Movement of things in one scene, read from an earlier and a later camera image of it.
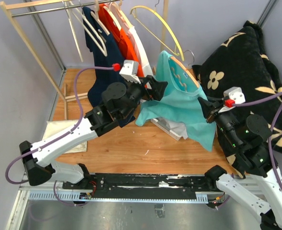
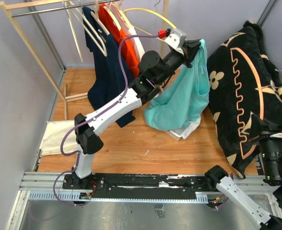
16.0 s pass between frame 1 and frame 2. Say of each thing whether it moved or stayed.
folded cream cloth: stayed
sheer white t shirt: moved
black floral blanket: stayed
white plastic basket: moved
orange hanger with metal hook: moved
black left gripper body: moved
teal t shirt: moved
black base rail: stayed
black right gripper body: moved
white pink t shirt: stayed
